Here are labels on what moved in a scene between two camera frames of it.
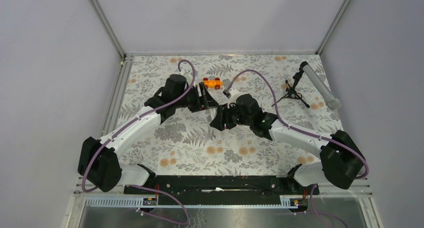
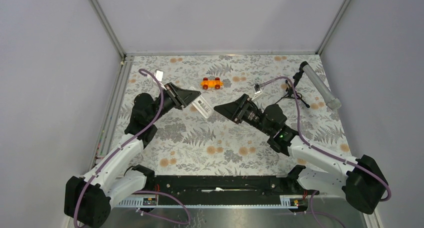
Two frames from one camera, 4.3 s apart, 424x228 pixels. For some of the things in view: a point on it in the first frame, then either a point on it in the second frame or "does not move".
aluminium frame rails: [83, 189] does not move
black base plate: [228, 190] does not move
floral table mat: [186, 145] does not move
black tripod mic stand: [291, 91] does not move
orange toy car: [216, 83] does not move
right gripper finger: [220, 121] → [231, 110]
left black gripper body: [192, 99] → [169, 100]
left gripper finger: [206, 100] → [184, 96]
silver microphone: [332, 102] does not move
